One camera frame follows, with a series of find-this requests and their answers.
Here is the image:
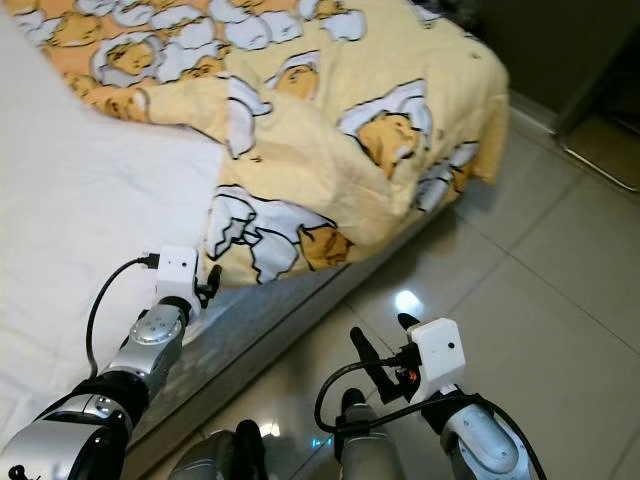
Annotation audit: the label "grey robot right leg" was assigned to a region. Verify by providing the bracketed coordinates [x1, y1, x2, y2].
[335, 388, 421, 480]

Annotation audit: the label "grey robot leg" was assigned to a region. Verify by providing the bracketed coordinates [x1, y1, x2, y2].
[170, 420, 266, 480]
[335, 388, 421, 480]

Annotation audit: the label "white bed sheet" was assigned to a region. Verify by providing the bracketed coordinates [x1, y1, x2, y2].
[0, 0, 221, 451]

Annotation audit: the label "grey robot left leg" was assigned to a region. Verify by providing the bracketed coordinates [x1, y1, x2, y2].
[170, 420, 266, 480]

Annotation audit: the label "yellow cartoon print blanket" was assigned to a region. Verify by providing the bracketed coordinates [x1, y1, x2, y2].
[5, 0, 511, 291]

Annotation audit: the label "dark wooden wardrobe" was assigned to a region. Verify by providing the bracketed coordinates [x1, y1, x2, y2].
[480, 0, 640, 196]

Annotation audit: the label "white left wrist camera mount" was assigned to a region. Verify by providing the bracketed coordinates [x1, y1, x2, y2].
[155, 247, 201, 306]

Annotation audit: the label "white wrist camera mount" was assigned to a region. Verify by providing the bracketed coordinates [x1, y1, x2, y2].
[407, 318, 466, 401]
[155, 247, 201, 306]

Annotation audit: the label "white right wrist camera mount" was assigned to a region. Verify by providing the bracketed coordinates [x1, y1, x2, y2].
[407, 318, 466, 401]

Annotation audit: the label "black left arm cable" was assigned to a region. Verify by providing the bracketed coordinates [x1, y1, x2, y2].
[86, 255, 161, 381]

